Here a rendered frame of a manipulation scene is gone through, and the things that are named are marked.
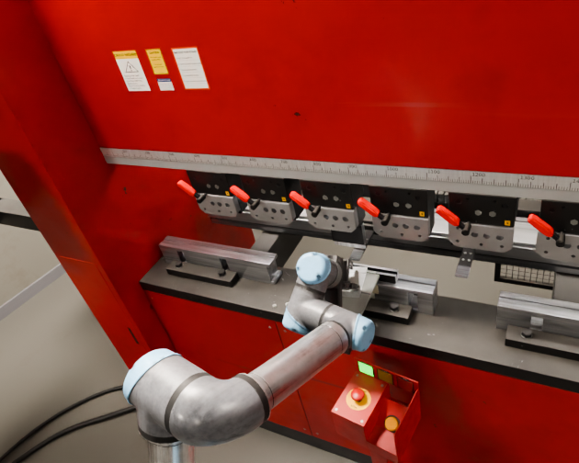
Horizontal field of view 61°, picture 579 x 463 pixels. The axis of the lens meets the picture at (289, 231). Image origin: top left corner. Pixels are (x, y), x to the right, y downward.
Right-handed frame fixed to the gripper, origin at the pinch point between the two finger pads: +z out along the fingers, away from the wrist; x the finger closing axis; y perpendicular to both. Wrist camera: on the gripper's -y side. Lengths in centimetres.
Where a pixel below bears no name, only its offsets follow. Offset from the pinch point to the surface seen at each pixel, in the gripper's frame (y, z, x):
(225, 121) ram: 41, -31, 30
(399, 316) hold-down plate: -6.4, 8.4, -14.7
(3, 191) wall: 50, 77, 248
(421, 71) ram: 43, -46, -24
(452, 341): -11.9, 7.6, -30.1
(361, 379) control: -26.1, 8.2, -4.8
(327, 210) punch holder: 20.4, -13.5, 3.7
